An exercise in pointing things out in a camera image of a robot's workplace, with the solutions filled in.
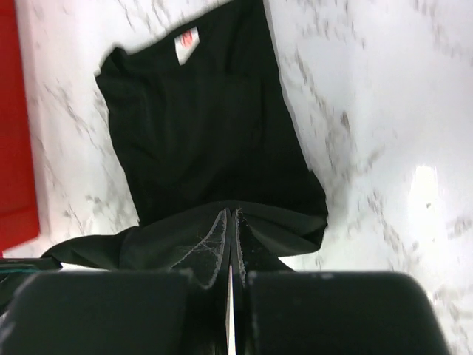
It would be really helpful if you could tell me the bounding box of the black t-shirt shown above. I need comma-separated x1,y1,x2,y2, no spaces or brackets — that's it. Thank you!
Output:
46,1,327,269

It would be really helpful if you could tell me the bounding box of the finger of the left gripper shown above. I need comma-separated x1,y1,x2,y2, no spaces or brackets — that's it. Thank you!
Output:
1,257,62,276

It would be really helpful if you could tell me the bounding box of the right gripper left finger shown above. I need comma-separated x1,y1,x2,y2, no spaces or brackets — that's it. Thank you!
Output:
168,208,231,354

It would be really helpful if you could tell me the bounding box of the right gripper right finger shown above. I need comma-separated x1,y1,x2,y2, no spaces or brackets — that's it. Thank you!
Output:
231,209,296,355

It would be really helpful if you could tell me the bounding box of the red plastic bin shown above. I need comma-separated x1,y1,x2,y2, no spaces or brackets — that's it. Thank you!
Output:
1,1,40,252

